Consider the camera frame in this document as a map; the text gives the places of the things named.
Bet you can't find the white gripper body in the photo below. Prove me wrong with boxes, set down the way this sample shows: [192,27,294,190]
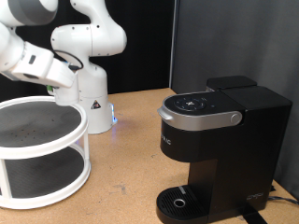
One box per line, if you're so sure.
[46,58,78,90]

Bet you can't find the looped black camera cable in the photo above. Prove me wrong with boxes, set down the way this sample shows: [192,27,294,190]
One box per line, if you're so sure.
[53,49,84,71]

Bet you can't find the black backdrop curtain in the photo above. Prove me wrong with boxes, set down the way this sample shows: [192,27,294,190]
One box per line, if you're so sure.
[0,0,176,102]

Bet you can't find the black Keurig coffee machine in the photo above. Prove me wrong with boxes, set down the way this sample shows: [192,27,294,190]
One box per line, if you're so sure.
[155,75,293,224]

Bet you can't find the black tape strip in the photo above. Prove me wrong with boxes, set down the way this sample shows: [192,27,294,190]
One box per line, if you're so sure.
[239,204,269,224]

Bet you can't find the white two-tier turntable shelf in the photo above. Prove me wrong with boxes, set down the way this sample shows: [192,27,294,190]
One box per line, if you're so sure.
[0,95,93,210]

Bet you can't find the coffee machine power cord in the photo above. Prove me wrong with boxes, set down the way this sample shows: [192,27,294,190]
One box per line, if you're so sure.
[267,195,299,206]

